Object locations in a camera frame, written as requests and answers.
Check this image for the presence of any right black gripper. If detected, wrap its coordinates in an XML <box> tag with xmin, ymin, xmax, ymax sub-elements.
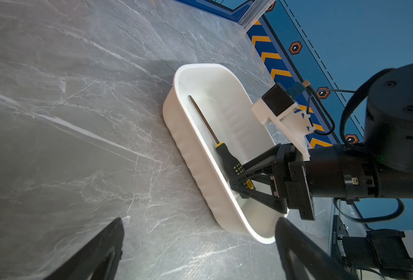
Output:
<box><xmin>230</xmin><ymin>143</ymin><xmax>315</xmax><ymax>221</ymax></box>

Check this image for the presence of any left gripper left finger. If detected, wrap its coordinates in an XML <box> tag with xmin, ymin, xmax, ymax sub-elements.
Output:
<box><xmin>46</xmin><ymin>218</ymin><xmax>124</xmax><ymax>280</ymax></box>

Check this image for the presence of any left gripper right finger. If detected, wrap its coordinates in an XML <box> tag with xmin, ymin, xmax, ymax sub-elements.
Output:
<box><xmin>275</xmin><ymin>217</ymin><xmax>355</xmax><ymax>280</ymax></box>

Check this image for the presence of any black yellow screwdriver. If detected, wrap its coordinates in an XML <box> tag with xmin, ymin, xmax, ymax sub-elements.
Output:
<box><xmin>188</xmin><ymin>95</ymin><xmax>244</xmax><ymax>179</ymax></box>

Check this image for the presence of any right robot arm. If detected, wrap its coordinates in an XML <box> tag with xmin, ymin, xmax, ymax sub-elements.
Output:
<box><xmin>230</xmin><ymin>64</ymin><xmax>413</xmax><ymax>220</ymax></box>

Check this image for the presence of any white oval plastic bin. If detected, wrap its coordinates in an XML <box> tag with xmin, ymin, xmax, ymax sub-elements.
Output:
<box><xmin>162</xmin><ymin>63</ymin><xmax>289</xmax><ymax>245</ymax></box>

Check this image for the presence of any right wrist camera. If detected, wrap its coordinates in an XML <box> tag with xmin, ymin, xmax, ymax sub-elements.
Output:
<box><xmin>251</xmin><ymin>81</ymin><xmax>316</xmax><ymax>161</ymax></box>

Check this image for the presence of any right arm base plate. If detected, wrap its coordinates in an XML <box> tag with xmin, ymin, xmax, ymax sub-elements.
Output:
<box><xmin>330</xmin><ymin>215</ymin><xmax>413</xmax><ymax>280</ymax></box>

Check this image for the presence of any right aluminium frame post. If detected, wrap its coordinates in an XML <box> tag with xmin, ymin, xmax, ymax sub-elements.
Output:
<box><xmin>238</xmin><ymin>0</ymin><xmax>276</xmax><ymax>32</ymax></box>

